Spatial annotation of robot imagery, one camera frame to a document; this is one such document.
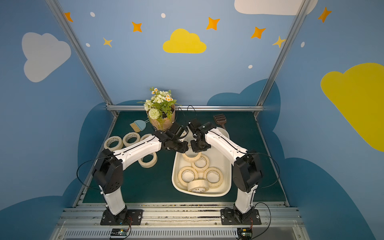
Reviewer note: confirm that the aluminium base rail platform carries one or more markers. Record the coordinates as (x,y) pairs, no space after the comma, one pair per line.
(181,221)

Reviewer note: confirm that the right aluminium frame post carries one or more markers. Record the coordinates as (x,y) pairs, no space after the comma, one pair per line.
(290,38)

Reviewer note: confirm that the cream tape roll front upright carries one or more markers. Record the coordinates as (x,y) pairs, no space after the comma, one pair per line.
(198,186)

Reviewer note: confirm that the light blue hand brush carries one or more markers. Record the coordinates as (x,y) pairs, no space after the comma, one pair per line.
(139,125)

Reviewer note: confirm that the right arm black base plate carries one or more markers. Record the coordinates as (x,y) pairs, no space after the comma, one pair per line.
(234,217)

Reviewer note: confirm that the small circuit board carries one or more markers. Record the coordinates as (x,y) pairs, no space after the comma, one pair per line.
(119,233)
(244,233)

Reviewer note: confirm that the aluminium frame post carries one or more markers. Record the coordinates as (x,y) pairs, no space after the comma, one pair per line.
(59,14)
(290,38)

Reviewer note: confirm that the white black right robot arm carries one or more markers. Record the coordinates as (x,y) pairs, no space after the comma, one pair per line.
(247,168)

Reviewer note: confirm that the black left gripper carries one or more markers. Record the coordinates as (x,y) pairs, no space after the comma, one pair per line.
(181,145)

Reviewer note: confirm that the right small circuit board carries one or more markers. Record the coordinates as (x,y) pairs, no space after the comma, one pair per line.
(244,233)

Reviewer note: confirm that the horizontal aluminium frame rail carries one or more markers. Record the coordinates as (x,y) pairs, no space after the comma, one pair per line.
(126,108)

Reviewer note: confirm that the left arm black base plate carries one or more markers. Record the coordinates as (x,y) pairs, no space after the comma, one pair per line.
(124,218)

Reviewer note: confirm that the left aluminium frame post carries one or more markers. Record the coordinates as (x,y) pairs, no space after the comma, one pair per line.
(59,14)

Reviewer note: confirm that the cream plastic storage box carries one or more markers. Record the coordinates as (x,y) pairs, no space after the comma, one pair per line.
(217,160)

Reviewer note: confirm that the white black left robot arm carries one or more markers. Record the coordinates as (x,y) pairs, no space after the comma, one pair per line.
(109,168)

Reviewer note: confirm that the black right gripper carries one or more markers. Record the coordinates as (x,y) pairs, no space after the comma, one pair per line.
(196,144)

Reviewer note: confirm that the white green artificial flowers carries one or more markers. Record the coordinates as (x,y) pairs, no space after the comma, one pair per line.
(161,100)

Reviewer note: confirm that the left small circuit board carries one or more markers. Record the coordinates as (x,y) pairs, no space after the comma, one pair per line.
(119,233)

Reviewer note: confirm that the cream tape roll centre small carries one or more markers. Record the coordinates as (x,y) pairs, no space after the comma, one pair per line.
(202,164)

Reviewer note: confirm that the beige ribbed flower pot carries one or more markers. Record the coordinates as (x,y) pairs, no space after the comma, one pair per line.
(162,120)

